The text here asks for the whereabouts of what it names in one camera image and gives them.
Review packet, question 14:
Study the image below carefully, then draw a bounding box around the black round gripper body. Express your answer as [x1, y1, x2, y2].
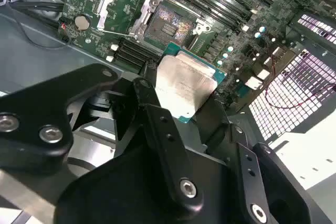
[53, 142, 244, 224]

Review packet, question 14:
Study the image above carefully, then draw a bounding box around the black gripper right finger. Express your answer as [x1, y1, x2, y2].
[198, 94, 315, 224]

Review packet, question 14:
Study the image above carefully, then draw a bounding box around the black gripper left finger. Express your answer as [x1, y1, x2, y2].
[0, 60, 205, 224]

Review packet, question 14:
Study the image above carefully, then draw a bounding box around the silver CPU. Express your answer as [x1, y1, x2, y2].
[154, 41, 227, 124]

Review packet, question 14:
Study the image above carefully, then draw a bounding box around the metal socket cover frame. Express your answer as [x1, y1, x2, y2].
[96, 0, 160, 41]

